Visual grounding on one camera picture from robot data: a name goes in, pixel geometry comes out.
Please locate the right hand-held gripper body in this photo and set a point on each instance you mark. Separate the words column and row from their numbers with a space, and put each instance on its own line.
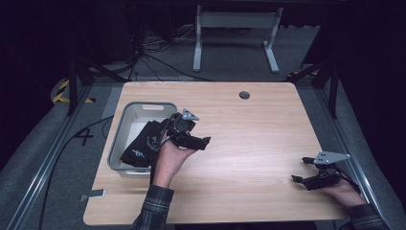
column 324, row 181

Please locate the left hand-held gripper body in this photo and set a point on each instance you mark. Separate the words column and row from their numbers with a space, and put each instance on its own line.
column 180, row 127

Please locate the white plastic bin grey rim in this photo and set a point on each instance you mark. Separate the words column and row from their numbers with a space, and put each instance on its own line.
column 127, row 118

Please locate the person's right hand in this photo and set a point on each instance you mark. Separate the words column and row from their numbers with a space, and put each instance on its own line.
column 346, row 193

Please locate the black metal stand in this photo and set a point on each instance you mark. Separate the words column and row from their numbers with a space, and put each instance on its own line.
column 333, row 89

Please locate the grey tape piece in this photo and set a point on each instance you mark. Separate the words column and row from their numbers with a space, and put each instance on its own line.
column 94, row 194

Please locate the white metal stand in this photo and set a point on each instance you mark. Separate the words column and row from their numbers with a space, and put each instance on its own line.
column 236, row 19

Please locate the black tripod stand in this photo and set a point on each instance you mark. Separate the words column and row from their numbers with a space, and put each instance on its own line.
column 73, row 83

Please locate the yellow black hazard tape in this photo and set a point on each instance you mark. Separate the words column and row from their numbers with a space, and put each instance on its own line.
column 62, row 91

